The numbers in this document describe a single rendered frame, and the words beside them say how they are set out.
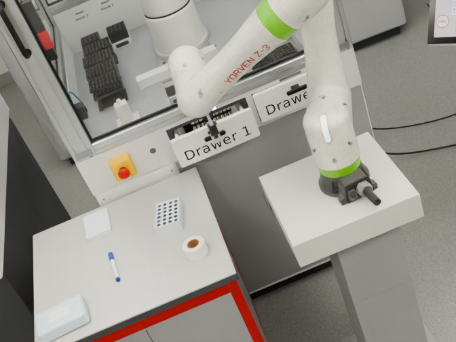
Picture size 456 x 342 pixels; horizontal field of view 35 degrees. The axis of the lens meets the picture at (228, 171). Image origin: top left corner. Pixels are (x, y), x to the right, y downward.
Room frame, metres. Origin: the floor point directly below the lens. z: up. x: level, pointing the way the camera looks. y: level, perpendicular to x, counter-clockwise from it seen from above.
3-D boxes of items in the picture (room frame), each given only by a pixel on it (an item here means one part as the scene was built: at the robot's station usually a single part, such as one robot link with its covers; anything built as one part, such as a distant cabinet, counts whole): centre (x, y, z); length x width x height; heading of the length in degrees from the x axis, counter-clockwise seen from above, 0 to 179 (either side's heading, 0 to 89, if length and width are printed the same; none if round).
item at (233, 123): (2.04, 0.00, 0.87); 0.29 x 0.02 x 0.11; 91
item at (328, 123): (1.63, -0.31, 0.99); 0.16 x 0.13 x 0.19; 160
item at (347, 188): (1.56, -0.31, 0.87); 0.26 x 0.15 x 0.06; 7
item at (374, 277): (1.62, -0.30, 0.38); 0.30 x 0.30 x 0.76; 0
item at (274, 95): (2.11, -0.32, 0.87); 0.29 x 0.02 x 0.11; 91
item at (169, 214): (1.86, 0.23, 0.78); 0.12 x 0.08 x 0.04; 170
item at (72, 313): (1.59, 0.61, 0.78); 0.15 x 0.10 x 0.04; 96
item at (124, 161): (2.08, 0.33, 0.88); 0.07 x 0.05 x 0.07; 91
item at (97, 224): (1.98, 0.48, 0.77); 0.13 x 0.09 x 0.02; 1
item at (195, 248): (1.66, 0.18, 0.78); 0.07 x 0.07 x 0.04
